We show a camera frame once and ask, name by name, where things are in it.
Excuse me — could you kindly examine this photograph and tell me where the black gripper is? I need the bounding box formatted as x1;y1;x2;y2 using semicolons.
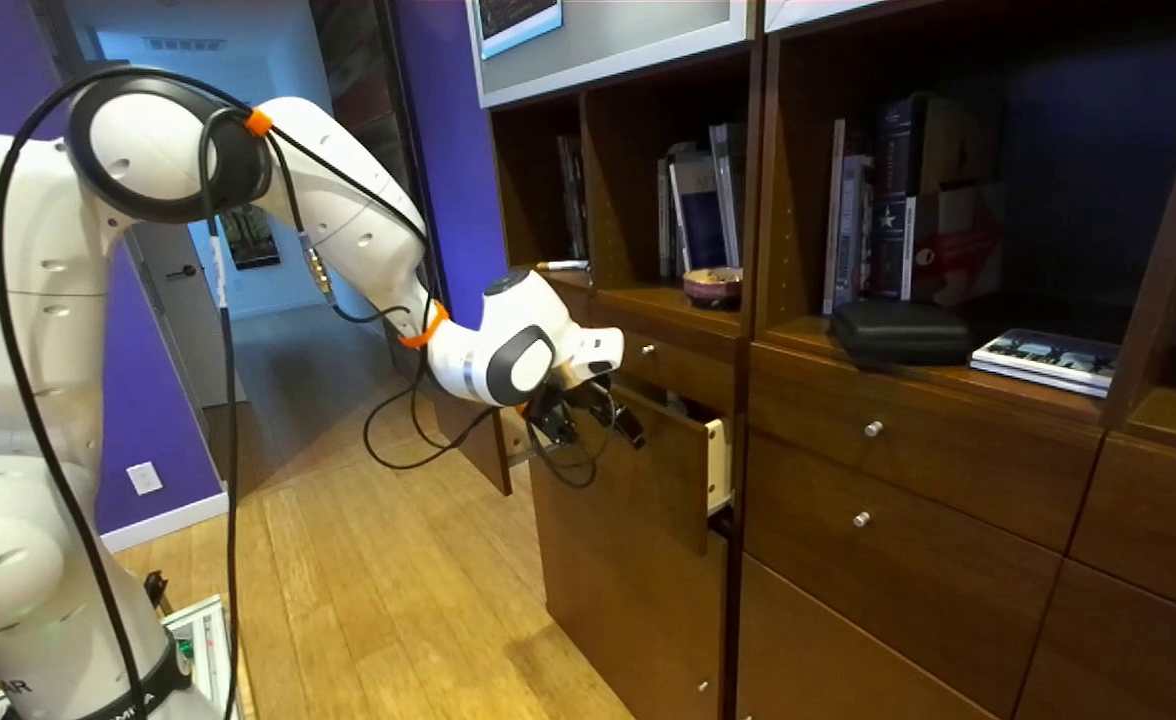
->
526;386;643;448

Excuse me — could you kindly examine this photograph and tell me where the wooden drawer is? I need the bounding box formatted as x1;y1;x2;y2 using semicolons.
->
532;386;735;553
423;389;526;495

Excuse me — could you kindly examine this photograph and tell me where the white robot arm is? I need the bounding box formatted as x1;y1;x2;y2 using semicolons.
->
0;69;625;720

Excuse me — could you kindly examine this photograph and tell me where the white plate on shelf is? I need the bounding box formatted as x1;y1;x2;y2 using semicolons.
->
532;256;593;272

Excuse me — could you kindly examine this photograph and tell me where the small round bowl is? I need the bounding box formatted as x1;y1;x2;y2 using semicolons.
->
686;270;743;313

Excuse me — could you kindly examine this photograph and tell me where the black case on shelf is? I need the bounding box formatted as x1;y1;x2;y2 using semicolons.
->
830;303;974;366

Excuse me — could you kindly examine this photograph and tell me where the dark wooden shelf cabinet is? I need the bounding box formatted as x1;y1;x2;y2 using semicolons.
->
463;0;1176;720

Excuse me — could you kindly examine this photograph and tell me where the upright books right shelf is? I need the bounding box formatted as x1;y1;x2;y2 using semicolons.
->
822;94;1003;315

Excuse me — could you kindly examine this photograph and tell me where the white box on floor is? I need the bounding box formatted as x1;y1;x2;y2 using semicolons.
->
165;595;240;720

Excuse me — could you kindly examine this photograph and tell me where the white wall outlet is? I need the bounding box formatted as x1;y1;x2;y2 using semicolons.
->
125;459;165;495

